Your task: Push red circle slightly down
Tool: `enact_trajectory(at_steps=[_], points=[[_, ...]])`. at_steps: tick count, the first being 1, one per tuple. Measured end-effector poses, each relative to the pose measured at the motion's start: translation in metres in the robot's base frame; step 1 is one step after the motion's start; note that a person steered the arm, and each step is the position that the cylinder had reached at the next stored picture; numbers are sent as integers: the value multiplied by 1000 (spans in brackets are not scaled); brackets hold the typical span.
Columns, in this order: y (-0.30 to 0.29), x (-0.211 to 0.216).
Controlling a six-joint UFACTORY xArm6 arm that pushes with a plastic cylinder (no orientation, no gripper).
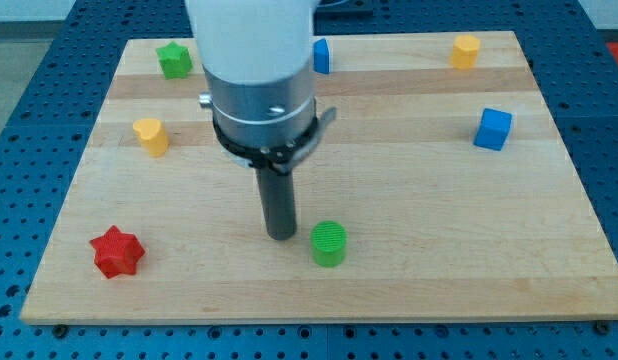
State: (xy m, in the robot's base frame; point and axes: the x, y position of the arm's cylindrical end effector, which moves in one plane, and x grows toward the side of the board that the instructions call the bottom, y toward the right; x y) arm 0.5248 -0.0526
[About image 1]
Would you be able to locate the green star block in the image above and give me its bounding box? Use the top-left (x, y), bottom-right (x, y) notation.
top-left (155, 41), bottom-right (193, 79)

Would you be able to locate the yellow hexagon block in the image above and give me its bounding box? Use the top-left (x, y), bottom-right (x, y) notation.
top-left (449, 34), bottom-right (481, 70)

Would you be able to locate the wooden board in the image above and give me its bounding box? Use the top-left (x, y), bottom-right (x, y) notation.
top-left (21, 31), bottom-right (618, 325)

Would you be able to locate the blue pentagon block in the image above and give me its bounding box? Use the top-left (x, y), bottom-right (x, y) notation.
top-left (313, 38), bottom-right (331, 74)

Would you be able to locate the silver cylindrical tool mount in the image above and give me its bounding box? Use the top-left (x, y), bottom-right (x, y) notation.
top-left (199, 60), bottom-right (337, 174)

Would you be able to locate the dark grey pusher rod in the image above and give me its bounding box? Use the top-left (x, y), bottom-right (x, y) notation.
top-left (255, 168), bottom-right (297, 241)

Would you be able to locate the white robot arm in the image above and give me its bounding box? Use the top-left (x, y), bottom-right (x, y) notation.
top-left (186, 0), bottom-right (336, 240)

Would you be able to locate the blue cube block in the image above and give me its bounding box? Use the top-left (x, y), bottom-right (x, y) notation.
top-left (473, 108), bottom-right (513, 151)

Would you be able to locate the red star block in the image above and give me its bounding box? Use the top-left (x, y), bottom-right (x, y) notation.
top-left (89, 225), bottom-right (145, 279)

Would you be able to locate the yellow heart block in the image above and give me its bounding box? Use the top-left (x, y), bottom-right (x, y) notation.
top-left (132, 118), bottom-right (169, 157)

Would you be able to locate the green cylinder block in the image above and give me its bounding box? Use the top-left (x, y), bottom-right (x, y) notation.
top-left (310, 221), bottom-right (347, 267)

